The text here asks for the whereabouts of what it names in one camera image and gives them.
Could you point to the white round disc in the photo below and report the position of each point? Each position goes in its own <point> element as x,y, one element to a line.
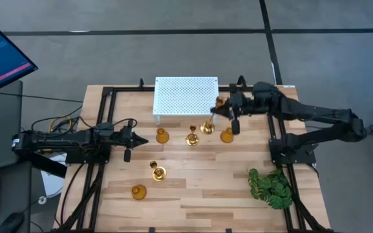
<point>42,200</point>

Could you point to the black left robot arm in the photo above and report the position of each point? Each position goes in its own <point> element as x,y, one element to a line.
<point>60,139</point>

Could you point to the white paper sheet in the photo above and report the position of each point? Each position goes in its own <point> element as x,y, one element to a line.
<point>52,184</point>

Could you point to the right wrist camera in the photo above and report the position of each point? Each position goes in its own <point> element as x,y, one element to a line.
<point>233,88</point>

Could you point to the amber ribbed glass candle holder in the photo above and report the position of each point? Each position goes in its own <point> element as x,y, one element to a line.
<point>227,136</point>
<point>162,136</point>
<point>139,193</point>

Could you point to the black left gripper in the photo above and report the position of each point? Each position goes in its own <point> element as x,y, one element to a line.
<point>123,139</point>

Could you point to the medium brass candlestick holder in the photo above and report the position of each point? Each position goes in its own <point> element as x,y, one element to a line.
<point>192,140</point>

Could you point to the black desk leg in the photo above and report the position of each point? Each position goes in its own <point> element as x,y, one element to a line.
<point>47,165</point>

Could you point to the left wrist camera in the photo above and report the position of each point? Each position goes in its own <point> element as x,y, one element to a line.
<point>130,124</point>

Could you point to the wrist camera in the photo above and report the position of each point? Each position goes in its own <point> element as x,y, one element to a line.
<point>130,124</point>
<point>233,88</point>

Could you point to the green artificial leaf plant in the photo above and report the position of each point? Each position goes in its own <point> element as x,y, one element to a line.
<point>270,189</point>

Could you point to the black aluminium rig frame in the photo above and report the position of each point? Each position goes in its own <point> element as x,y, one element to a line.
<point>107,90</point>

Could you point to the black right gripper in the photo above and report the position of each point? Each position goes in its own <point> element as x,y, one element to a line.
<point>246,103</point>

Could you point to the white label sticker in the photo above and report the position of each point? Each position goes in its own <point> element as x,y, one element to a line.
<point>288,86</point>

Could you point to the brass lamp base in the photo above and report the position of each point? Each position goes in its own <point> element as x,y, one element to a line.
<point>207,128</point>

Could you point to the black curved hook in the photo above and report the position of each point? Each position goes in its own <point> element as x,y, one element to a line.
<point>241,80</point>
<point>141,84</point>

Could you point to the black table clamp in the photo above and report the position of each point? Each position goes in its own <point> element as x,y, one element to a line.
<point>228,230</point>
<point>151,230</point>

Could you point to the white perforated metal shelf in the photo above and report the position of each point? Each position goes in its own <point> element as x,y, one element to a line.
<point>186,95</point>

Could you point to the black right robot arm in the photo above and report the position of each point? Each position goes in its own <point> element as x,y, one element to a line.
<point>315,111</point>

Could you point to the short brass candlestick holder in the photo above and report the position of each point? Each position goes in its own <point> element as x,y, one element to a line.
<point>159,174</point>

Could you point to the black computer mouse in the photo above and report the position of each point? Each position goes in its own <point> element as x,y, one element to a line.
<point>10,223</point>

